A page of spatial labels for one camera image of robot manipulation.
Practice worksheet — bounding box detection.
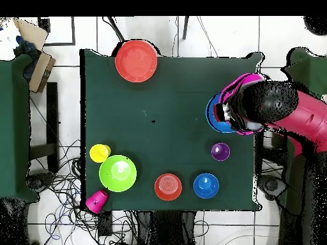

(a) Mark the black floor frame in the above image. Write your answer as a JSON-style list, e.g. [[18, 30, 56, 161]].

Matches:
[[37, 16, 77, 47]]

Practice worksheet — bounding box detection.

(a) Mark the black camera tripod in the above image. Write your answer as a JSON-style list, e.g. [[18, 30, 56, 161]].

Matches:
[[102, 16, 190, 43]]

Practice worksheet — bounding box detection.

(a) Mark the green bowl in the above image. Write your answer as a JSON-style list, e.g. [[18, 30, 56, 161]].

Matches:
[[98, 154, 138, 193]]

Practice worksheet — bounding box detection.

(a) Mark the large pink bowl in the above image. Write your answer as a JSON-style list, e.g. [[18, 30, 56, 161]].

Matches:
[[220, 73, 266, 136]]

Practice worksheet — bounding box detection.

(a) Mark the tangle of black cables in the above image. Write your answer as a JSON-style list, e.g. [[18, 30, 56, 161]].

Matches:
[[29, 137, 140, 245]]

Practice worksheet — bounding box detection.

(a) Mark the pink cup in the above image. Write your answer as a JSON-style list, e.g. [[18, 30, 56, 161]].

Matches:
[[84, 189, 109, 214]]

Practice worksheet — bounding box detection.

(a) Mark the black stool frame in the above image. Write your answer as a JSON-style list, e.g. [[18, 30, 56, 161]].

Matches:
[[29, 82, 60, 175]]

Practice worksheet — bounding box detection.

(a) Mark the small dark blue bowl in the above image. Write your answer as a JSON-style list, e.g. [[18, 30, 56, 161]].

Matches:
[[193, 173, 220, 199]]

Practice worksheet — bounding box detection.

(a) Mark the green cloth covered table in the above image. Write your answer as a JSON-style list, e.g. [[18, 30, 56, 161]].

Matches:
[[0, 54, 40, 204], [277, 47, 327, 216]]

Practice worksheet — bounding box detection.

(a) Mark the large shallow orange bowl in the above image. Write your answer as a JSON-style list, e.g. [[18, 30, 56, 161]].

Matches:
[[114, 40, 158, 84]]

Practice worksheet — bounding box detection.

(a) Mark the beige board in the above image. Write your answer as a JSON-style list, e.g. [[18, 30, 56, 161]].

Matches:
[[12, 17, 49, 52]]

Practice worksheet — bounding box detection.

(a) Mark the small orange bowl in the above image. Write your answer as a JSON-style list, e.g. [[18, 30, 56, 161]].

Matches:
[[154, 173, 183, 202]]

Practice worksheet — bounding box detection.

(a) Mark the light blue bowl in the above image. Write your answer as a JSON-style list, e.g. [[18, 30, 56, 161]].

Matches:
[[205, 93, 237, 134]]

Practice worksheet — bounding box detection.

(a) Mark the yellow cup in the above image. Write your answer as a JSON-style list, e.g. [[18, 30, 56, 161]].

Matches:
[[89, 144, 112, 163]]

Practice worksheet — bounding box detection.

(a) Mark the purple cup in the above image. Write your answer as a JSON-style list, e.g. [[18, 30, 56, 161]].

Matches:
[[211, 142, 231, 162]]

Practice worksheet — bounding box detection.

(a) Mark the brown cardboard box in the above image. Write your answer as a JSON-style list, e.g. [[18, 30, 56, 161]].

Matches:
[[28, 50, 56, 93]]

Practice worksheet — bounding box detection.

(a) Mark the dark green table cloth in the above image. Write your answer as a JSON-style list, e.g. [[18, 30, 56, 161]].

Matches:
[[79, 48, 266, 212]]

